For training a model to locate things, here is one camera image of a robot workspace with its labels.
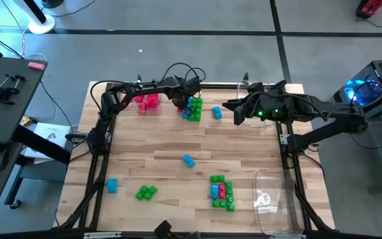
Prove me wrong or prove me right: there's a dark blurred object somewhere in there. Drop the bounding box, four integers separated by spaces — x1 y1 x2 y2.
153 219 174 239

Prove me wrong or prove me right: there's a white tower fan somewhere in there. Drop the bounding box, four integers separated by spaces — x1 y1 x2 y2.
11 0 57 35

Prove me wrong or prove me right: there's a black lit computer tower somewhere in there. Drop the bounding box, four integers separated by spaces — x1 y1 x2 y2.
332 58 382 116

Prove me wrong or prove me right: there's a white booklet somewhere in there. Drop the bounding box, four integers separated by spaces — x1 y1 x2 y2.
23 121 75 164

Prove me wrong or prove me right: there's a black floor cable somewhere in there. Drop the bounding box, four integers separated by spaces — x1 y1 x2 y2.
354 15 382 30

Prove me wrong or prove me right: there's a black desk cable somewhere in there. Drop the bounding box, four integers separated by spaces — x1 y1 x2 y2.
39 80 76 133

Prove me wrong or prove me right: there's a black clamp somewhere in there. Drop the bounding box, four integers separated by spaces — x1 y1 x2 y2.
0 73 30 106

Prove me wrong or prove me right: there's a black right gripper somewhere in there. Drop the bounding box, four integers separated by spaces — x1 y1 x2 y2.
222 80 300 127

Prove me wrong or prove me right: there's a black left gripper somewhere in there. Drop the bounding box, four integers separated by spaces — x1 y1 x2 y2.
162 75 202 116

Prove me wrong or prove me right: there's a long blue block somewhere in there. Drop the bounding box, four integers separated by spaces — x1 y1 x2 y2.
182 96 194 120

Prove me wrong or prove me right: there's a long green block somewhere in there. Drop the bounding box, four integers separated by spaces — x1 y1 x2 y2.
188 98 197 122
224 181 236 213
195 97 204 122

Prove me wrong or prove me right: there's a silver metal bracket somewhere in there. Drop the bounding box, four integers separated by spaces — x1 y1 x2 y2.
269 233 304 239
83 231 123 239

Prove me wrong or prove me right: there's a black aluminium table frame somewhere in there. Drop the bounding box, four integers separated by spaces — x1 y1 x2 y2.
56 73 334 239

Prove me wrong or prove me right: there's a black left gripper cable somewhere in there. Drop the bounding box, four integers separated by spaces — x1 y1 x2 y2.
159 62 208 88

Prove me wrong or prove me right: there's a red and black device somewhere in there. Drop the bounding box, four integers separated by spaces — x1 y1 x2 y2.
355 0 382 20

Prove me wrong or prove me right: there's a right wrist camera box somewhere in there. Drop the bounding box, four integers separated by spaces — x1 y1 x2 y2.
247 81 271 98

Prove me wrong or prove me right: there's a white floor cable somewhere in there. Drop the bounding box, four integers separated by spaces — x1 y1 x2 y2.
0 0 50 64

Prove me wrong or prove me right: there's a pink eraser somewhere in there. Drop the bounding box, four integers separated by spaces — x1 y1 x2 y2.
27 60 47 72

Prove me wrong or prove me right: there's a black desk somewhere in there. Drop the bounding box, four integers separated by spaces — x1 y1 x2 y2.
0 55 74 227

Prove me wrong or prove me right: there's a square green block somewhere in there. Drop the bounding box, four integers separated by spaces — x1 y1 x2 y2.
135 184 159 202

